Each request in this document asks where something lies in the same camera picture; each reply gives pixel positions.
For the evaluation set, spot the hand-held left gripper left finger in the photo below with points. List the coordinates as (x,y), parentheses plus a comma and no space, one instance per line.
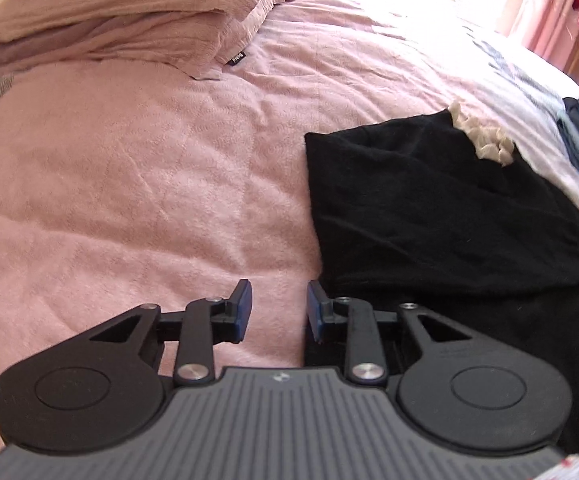
(242,310)

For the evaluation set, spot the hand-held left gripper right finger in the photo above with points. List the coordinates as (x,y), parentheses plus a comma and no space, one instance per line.
(314,315)

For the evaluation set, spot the black garment with white collar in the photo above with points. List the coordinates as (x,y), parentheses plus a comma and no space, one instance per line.
(419,210)

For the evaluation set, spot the pink bed blanket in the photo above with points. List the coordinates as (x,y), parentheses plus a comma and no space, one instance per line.
(119,185)

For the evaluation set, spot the pink pillow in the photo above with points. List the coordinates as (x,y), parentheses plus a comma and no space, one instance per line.
(144,15)

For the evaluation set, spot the mauve folded sheet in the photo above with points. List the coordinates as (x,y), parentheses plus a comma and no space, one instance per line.
(19,57)

